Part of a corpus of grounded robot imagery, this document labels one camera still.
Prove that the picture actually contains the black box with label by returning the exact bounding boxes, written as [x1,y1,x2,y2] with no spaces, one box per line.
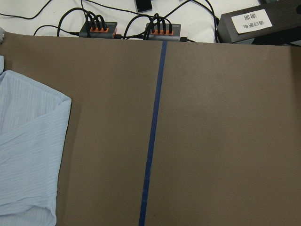
[217,0,301,45]

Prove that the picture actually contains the black phone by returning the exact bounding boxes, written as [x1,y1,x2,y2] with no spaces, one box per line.
[135,0,152,13]

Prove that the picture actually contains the light blue button shirt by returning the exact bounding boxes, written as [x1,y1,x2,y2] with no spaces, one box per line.
[0,66,71,226]

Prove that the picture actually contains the brown paper table cover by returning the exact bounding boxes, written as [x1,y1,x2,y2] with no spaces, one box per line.
[0,32,301,226]

